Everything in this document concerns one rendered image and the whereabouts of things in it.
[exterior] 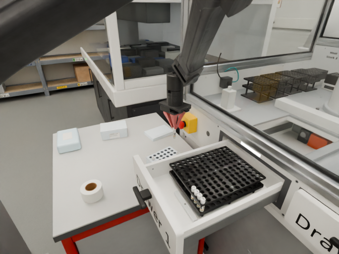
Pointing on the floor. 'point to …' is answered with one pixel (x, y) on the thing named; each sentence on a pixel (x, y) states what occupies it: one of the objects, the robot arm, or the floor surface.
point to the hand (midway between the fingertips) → (174, 126)
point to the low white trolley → (109, 192)
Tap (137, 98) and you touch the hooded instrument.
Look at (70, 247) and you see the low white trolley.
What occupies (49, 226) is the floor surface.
